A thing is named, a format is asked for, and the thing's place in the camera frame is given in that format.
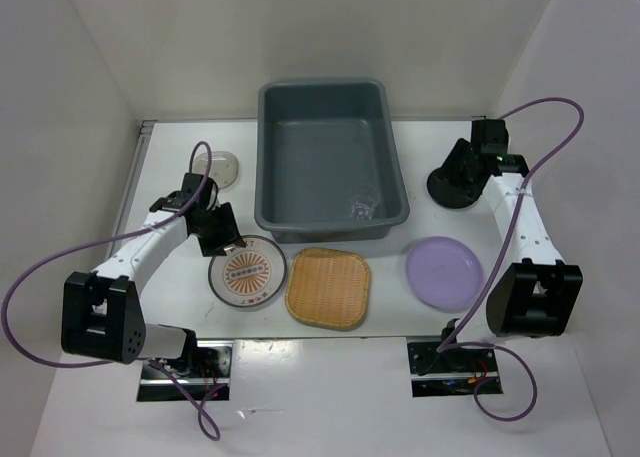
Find round patterned plate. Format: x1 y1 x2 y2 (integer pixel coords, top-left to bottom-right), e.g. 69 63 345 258
208 235 287 310

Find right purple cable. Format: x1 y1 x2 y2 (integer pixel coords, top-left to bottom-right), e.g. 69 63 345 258
437 96 586 422

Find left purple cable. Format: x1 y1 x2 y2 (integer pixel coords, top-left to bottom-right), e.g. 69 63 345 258
1 140 231 441

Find clear plastic cup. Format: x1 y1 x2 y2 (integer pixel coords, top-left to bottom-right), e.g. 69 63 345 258
347 184 382 220

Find woven bamboo square tray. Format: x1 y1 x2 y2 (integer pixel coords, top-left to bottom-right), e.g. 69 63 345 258
285 247 371 331

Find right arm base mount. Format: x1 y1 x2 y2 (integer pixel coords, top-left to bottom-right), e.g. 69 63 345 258
406 338 503 398

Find clear square small dish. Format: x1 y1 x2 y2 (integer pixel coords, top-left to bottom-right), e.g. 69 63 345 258
192 151 239 190

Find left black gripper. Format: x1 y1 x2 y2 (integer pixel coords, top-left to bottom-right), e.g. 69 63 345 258
193 202 246 257

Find purple cable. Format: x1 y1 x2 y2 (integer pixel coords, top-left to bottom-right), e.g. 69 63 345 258
437 96 586 422
1 140 231 441

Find grey plastic bin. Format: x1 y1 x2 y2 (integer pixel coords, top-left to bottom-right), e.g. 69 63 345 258
254 78 410 244

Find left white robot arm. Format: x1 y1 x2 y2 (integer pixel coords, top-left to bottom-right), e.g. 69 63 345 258
61 173 245 377

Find purple round plate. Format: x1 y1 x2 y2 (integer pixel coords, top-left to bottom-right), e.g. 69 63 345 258
405 236 484 313

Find black round plate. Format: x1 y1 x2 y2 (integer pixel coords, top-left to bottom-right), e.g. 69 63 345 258
426 169 483 210

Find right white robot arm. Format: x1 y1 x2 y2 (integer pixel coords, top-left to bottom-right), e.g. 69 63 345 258
428 119 583 370

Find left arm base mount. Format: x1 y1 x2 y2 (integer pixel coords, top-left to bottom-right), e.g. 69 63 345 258
136 340 234 403

